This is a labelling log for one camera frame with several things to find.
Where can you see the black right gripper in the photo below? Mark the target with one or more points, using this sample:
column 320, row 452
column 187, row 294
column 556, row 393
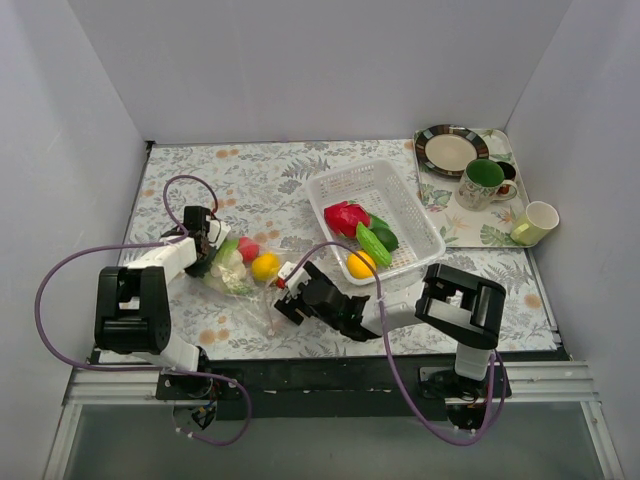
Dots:
column 298, row 300

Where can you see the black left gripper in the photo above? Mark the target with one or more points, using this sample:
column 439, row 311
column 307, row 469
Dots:
column 201, row 265

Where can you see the clear zip top bag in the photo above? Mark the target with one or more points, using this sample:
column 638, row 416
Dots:
column 257, row 302

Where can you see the yellow fake lemon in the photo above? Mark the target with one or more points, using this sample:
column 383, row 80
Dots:
column 361, row 265

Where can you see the red fake dragon fruit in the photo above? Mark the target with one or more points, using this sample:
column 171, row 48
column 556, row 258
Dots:
column 343, row 218

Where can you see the green fake bitter gourd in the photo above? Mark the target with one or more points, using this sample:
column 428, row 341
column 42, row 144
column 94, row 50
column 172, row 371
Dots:
column 372, row 246

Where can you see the green fake avocado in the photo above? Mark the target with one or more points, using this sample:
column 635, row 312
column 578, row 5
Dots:
column 383, row 233

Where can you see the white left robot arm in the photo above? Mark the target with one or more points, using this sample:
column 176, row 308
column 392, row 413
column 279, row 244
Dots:
column 133, row 309

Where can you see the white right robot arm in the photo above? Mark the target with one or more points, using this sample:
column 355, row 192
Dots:
column 466, row 307

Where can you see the small red fake fruit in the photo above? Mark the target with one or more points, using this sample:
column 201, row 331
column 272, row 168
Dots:
column 248, row 249

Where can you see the white fake cauliflower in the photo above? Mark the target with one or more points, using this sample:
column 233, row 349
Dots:
column 227, row 274

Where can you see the floral patterned table mat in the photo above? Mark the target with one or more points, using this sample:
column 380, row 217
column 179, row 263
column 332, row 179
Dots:
column 261, row 195

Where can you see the white plastic mesh basket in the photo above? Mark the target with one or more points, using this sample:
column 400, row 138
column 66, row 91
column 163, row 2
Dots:
column 374, row 193

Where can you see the floral leaf pattern tray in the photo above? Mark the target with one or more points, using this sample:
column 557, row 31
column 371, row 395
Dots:
column 462, row 228

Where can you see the striped rim ceramic plate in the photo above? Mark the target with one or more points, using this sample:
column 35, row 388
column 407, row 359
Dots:
column 448, row 149

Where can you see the floral mug green inside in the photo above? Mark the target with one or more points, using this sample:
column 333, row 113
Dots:
column 482, row 183

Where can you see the small dark cup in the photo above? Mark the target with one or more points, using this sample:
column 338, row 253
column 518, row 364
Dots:
column 509, row 171

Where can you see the pale green cup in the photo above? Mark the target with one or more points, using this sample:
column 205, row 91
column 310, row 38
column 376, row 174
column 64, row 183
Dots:
column 538, row 220

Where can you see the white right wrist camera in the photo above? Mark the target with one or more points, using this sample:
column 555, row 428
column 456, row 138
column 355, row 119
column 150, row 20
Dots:
column 290, row 276

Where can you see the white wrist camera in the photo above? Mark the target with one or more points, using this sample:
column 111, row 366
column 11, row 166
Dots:
column 290, row 276
column 218, row 232

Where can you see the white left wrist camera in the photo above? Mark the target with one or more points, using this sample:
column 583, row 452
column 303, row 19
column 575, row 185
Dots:
column 218, row 232

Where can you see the aluminium frame rail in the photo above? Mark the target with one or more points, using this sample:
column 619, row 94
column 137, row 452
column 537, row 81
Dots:
column 529, row 381

